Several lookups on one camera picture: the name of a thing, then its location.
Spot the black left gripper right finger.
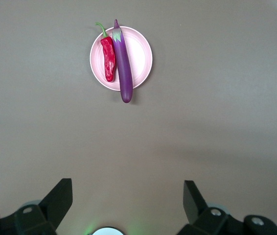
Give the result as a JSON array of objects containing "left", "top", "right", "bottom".
[{"left": 177, "top": 180, "right": 277, "bottom": 235}]

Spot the pink round plate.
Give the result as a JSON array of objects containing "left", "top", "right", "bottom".
[{"left": 90, "top": 26, "right": 153, "bottom": 92}]

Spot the long purple eggplant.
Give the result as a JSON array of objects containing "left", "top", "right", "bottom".
[{"left": 112, "top": 19, "right": 133, "bottom": 104}]

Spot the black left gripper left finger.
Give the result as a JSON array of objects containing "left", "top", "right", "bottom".
[{"left": 0, "top": 178, "right": 73, "bottom": 235}]

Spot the brown table cloth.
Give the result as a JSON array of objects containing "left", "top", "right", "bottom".
[{"left": 0, "top": 0, "right": 277, "bottom": 235}]

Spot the red chili pepper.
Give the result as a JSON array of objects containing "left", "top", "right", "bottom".
[{"left": 94, "top": 22, "right": 117, "bottom": 83}]

